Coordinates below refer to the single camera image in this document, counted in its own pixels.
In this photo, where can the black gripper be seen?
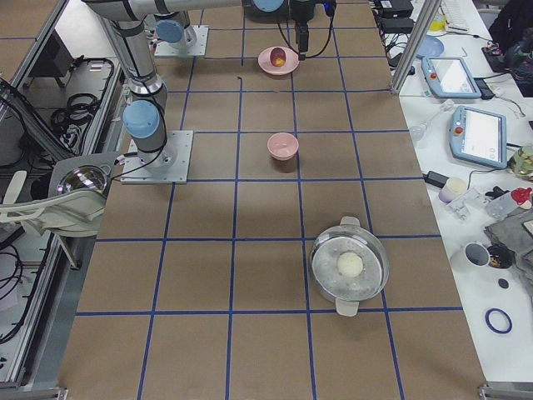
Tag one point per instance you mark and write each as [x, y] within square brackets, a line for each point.
[301, 13]

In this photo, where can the red yellow apple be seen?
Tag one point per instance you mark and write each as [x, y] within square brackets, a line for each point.
[277, 57]

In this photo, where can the pink bowl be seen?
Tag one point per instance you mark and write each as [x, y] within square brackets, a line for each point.
[282, 146]

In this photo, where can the light blue plate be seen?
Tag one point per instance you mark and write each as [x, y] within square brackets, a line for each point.
[430, 47]

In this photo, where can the clear light bulb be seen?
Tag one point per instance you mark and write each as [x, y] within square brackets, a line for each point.
[418, 131]

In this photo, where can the upper teach pendant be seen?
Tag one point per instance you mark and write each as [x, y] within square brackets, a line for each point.
[449, 77]

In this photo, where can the teach pendant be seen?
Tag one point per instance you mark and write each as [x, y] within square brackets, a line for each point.
[478, 136]
[449, 77]

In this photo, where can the white keyboard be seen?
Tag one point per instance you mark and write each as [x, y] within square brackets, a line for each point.
[454, 20]

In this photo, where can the black power adapter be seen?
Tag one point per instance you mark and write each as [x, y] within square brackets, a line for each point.
[435, 179]

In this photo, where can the lower teach pendant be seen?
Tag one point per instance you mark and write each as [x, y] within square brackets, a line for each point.
[478, 136]

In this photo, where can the white purple cup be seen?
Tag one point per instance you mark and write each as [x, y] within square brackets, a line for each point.
[452, 189]

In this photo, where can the steel steamer pot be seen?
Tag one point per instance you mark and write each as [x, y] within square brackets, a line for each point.
[347, 293]

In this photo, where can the white steamed bun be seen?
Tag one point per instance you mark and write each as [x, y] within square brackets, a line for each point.
[349, 264]

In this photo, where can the white mug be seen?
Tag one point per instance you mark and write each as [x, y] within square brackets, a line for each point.
[470, 257]

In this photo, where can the grey folded cloth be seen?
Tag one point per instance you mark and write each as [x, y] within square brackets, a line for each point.
[511, 241]

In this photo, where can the white chair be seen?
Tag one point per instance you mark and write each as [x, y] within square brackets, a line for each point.
[75, 214]

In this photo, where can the small black disc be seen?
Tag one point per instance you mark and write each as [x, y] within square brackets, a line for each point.
[503, 283]

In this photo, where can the aluminium frame post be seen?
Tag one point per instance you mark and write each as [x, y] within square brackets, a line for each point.
[425, 17]

